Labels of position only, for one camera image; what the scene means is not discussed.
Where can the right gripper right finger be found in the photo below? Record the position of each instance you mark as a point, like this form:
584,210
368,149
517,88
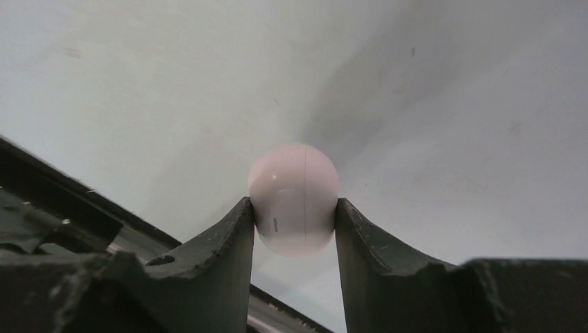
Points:
389,286

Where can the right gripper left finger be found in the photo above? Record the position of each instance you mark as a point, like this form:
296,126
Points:
201,286

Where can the white oval charging case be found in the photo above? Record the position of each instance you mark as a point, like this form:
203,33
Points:
293,189

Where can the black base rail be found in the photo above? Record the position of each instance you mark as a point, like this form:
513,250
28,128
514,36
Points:
45,212

